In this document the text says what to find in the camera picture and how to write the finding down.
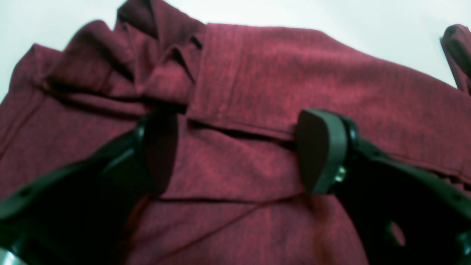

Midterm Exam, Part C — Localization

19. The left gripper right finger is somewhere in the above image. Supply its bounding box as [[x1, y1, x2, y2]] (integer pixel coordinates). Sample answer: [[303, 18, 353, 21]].
[[296, 109, 471, 265]]

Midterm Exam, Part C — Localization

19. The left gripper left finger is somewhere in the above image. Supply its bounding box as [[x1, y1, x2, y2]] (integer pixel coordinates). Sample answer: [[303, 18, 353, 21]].
[[1, 113, 178, 265]]

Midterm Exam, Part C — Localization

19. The dark red t-shirt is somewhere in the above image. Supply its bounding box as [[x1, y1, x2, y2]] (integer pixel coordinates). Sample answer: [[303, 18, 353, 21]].
[[1, 0, 470, 265]]

